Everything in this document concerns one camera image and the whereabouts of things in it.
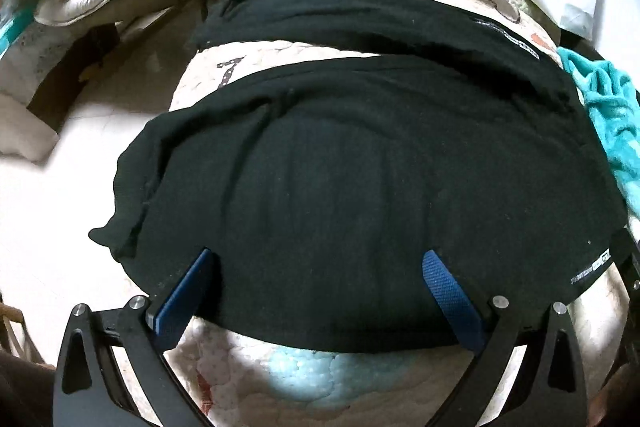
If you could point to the teal fluffy towel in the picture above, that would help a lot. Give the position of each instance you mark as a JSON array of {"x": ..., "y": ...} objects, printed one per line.
[{"x": 611, "y": 102}]

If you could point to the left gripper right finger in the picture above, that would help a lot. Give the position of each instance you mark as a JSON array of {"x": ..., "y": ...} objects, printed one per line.
[{"x": 549, "y": 388}]

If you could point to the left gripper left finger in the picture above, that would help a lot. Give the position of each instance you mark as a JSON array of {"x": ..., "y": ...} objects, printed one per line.
[{"x": 89, "y": 389}]

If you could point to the black pants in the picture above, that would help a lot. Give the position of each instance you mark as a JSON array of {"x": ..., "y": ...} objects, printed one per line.
[{"x": 360, "y": 186}]

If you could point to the quilted heart pattern bedspread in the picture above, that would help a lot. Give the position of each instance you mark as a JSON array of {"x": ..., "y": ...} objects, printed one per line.
[{"x": 380, "y": 6}]

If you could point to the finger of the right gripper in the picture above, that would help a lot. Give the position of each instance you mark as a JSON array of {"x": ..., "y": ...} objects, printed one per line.
[{"x": 625, "y": 253}]

